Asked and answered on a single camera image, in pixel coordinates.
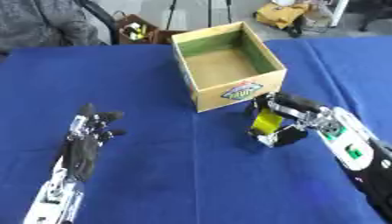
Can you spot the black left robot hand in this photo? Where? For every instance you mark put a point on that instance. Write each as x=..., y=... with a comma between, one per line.
x=81, y=145

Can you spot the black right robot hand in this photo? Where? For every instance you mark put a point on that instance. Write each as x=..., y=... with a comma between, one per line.
x=291, y=108

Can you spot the yellow-green block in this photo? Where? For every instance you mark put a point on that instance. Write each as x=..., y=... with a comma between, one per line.
x=266, y=121

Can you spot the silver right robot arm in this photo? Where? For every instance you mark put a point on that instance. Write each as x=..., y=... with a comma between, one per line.
x=357, y=151

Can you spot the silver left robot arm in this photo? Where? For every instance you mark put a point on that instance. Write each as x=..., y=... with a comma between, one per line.
x=53, y=195

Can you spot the tan cardboard box green inside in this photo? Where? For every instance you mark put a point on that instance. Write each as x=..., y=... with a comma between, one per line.
x=224, y=65

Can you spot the yellow bag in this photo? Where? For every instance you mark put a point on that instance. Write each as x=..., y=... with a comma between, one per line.
x=282, y=14

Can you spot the brown bag with items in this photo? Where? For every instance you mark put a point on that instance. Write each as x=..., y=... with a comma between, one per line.
x=137, y=30

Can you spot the black tripod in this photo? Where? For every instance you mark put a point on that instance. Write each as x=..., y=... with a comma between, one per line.
x=204, y=13

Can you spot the person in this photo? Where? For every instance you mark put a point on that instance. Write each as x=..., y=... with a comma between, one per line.
x=43, y=22

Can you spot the black chair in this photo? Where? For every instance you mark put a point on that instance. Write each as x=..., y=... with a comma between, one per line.
x=99, y=16

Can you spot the white post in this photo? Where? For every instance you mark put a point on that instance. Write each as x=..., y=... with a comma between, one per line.
x=339, y=13

